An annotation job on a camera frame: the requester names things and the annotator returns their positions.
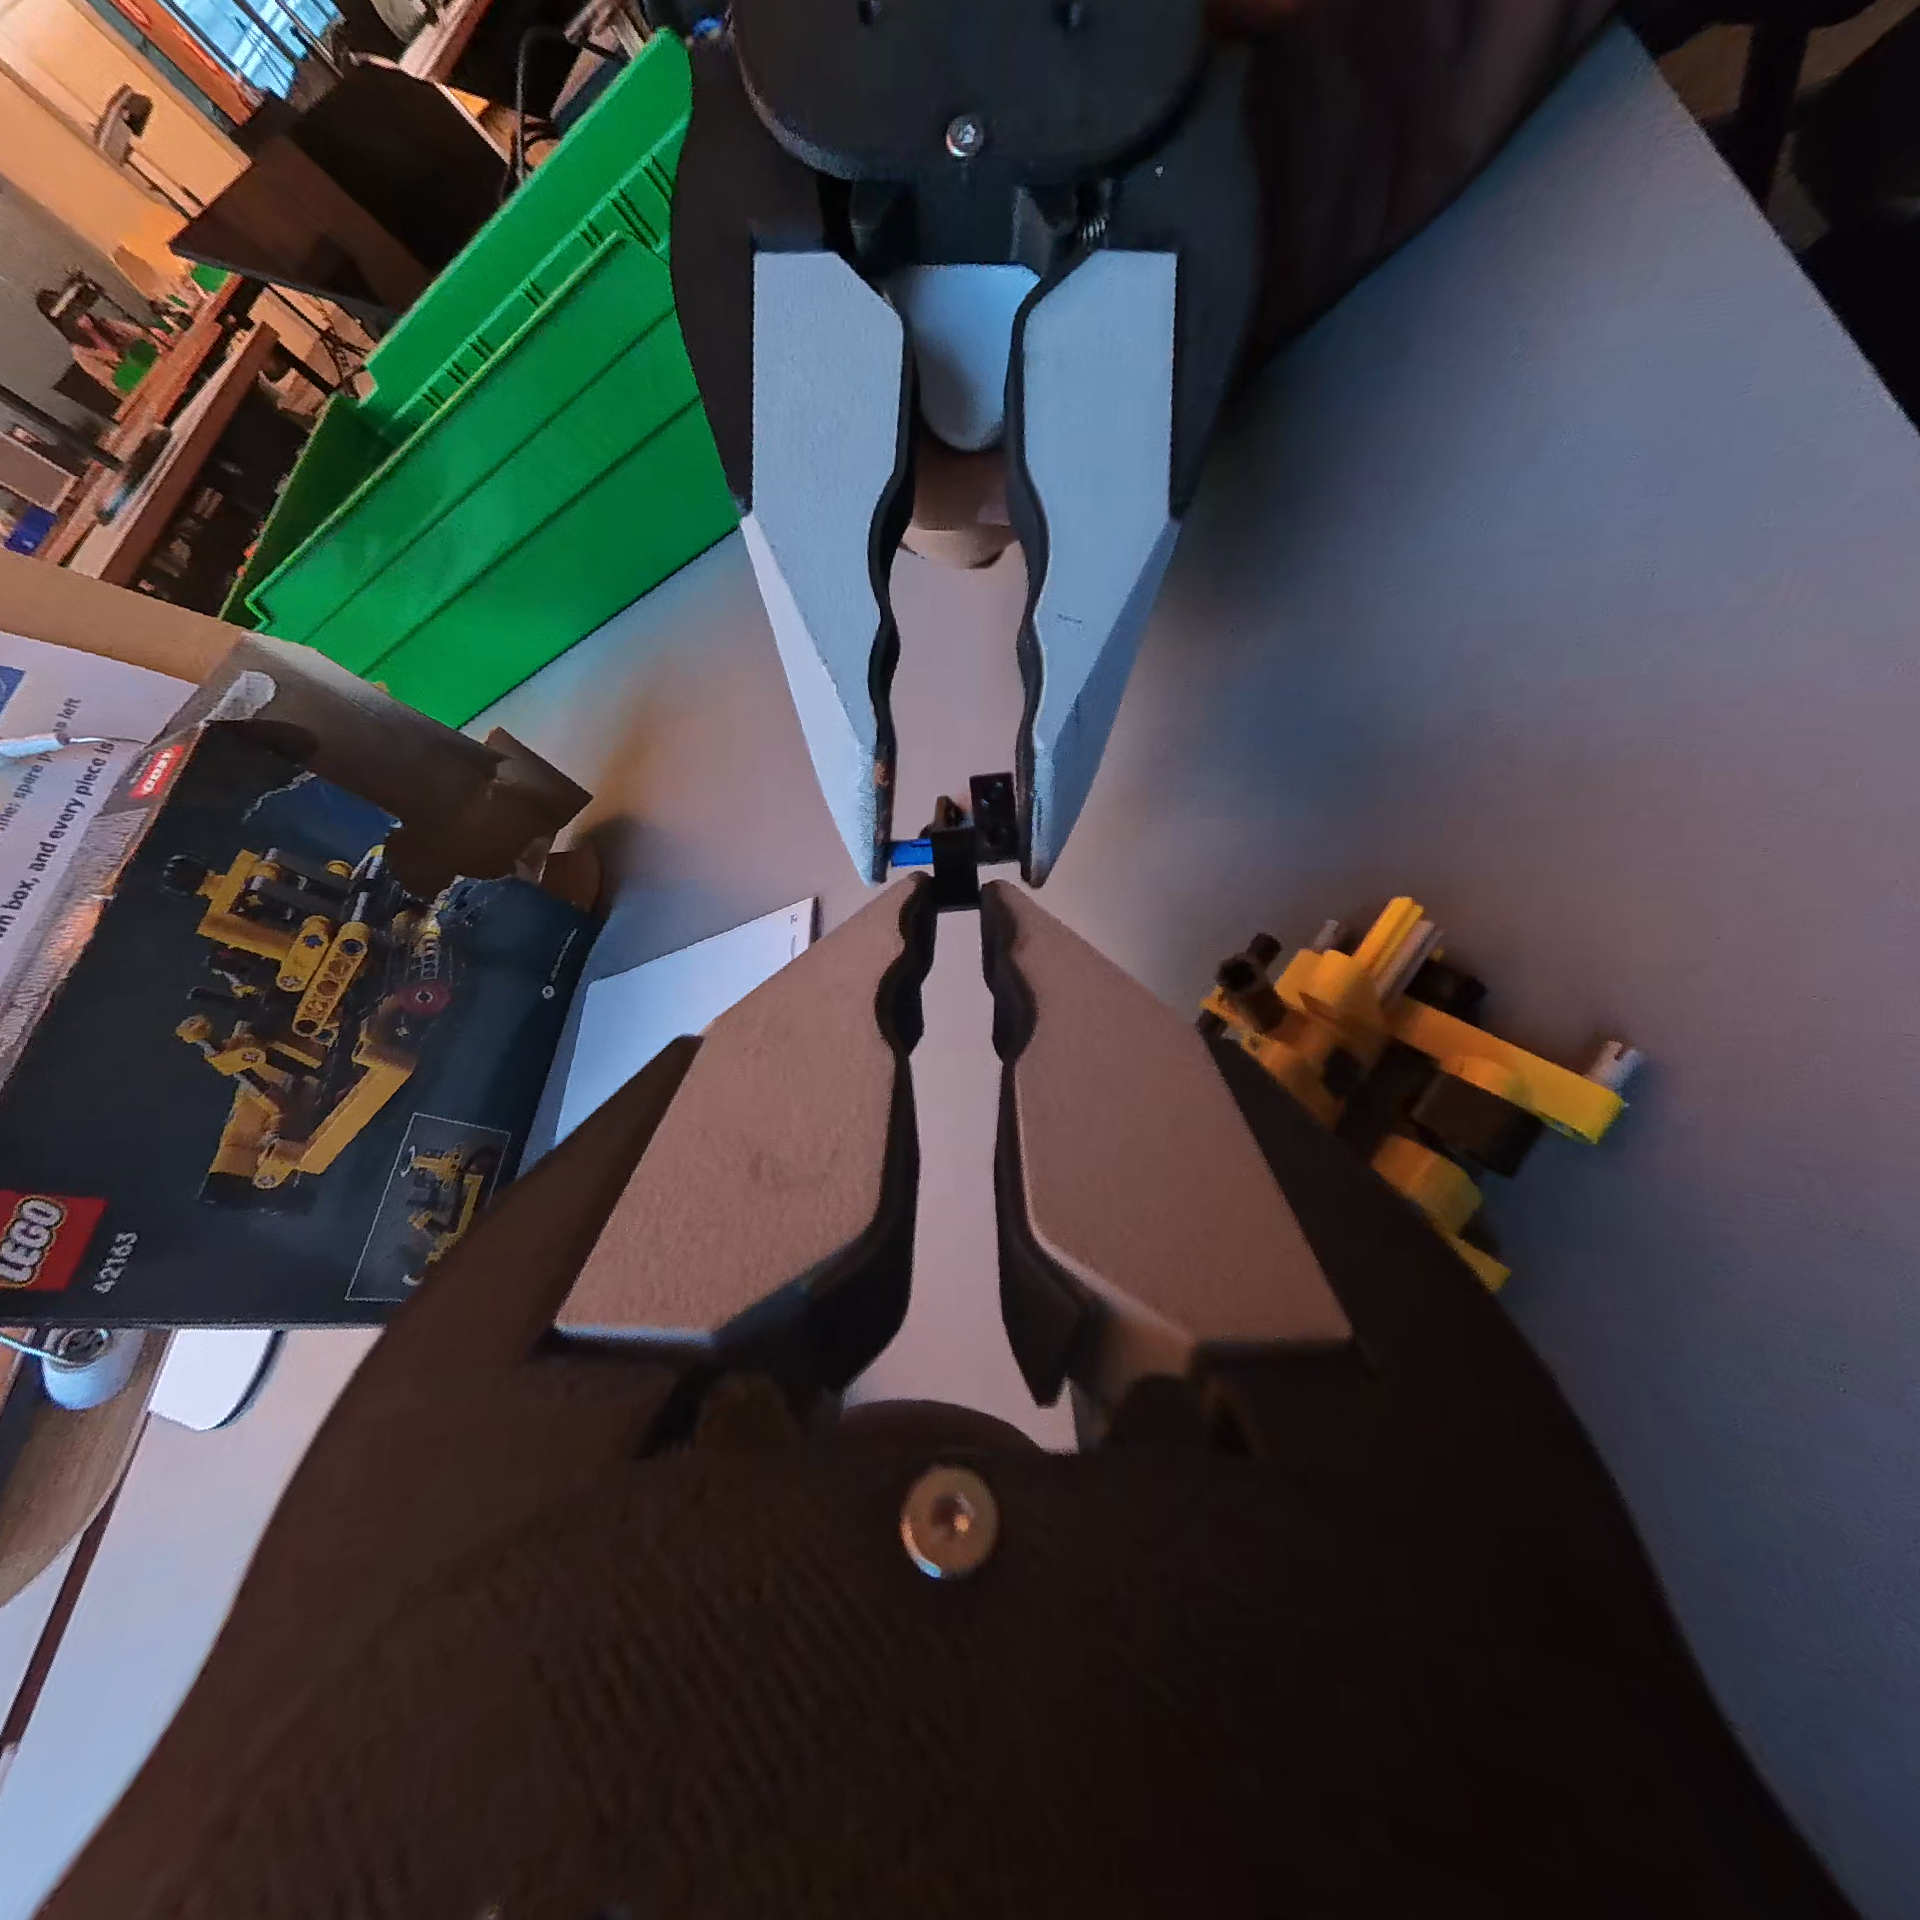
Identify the yellow lego assembly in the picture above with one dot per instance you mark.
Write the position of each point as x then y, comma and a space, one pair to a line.
1412, 1080

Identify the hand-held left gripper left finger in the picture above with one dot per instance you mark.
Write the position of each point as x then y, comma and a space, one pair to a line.
750, 1172

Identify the dark wooden table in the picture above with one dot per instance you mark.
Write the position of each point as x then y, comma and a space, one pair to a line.
360, 165

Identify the small white round object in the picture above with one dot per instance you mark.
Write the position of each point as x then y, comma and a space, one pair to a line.
77, 1373

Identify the person's right forearm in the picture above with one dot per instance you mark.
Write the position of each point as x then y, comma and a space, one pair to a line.
1395, 149

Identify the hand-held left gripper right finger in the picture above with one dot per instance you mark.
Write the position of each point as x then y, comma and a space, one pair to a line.
1155, 1185

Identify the black connector with blue pin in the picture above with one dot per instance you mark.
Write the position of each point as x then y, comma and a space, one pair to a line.
955, 869

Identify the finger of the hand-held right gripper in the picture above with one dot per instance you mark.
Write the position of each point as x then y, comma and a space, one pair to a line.
820, 451
1102, 451

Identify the brown cardboard box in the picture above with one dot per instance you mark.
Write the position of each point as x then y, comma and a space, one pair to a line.
107, 608

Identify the white printed sheet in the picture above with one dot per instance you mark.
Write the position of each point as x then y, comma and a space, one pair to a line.
77, 840

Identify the flat white device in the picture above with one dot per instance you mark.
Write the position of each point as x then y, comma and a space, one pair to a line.
211, 1381

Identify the round wooden disc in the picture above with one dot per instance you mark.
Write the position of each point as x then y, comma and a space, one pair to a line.
60, 1501

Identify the person's right hand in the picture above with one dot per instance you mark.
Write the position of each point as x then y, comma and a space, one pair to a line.
960, 517

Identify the green plastic bin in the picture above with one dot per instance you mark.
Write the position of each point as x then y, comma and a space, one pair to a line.
524, 524
569, 196

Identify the dark printed lego box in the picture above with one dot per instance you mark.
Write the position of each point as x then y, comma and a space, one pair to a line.
301, 1051

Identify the black two-hole lego piece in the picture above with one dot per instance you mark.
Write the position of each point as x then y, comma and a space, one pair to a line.
995, 804

